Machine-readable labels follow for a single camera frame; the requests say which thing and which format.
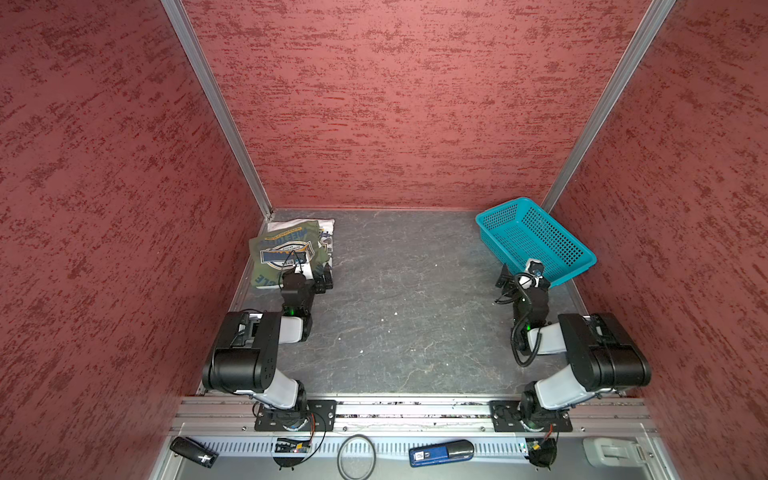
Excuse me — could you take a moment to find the green tank top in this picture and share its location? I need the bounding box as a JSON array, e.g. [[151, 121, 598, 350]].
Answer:
[[248, 220, 331, 290]]

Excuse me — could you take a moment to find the white tank top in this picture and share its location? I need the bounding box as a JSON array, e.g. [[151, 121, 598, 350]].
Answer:
[[263, 218, 337, 283]]

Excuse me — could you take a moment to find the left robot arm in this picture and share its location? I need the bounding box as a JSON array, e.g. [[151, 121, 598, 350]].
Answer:
[[202, 265, 337, 432]]

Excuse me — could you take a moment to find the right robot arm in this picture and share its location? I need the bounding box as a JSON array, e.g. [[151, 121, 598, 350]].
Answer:
[[489, 259, 651, 434]]

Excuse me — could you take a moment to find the teal plastic basket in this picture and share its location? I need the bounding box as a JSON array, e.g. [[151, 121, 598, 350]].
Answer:
[[475, 197, 597, 287]]

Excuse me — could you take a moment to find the right circuit board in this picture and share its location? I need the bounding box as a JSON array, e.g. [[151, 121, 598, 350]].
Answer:
[[527, 438, 558, 470]]

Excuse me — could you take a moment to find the circuit board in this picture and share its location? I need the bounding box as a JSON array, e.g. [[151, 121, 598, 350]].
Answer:
[[527, 438, 558, 470], [272, 438, 314, 470]]

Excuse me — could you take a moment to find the left circuit board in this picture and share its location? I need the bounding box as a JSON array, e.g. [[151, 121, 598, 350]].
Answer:
[[272, 438, 314, 470]]

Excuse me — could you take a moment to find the grey white device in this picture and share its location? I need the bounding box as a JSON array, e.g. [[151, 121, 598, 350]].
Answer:
[[582, 437, 647, 468]]

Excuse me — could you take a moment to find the blue black device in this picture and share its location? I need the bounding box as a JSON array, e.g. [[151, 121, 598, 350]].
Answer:
[[408, 440, 475, 468]]

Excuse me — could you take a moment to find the black box device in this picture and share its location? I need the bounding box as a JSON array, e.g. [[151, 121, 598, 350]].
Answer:
[[169, 436, 219, 469]]

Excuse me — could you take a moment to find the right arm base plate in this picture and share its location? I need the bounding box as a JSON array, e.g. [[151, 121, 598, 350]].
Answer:
[[489, 400, 573, 434]]

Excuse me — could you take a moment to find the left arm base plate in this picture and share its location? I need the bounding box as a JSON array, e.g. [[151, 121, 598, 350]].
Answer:
[[253, 399, 337, 433]]

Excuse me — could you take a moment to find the aluminium rail frame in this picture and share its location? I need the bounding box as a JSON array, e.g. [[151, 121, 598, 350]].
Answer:
[[162, 394, 679, 479]]

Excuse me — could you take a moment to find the black cable loop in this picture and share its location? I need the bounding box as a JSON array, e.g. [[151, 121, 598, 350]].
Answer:
[[335, 434, 377, 480]]

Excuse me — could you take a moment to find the right corner aluminium post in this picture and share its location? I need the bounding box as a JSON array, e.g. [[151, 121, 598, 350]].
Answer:
[[542, 0, 676, 213]]

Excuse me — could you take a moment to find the corner aluminium post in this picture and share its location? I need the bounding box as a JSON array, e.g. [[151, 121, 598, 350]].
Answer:
[[542, 0, 676, 213], [161, 0, 273, 221]]

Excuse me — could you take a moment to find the left corner aluminium post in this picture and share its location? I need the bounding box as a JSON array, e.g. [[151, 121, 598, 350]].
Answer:
[[161, 0, 273, 221]]

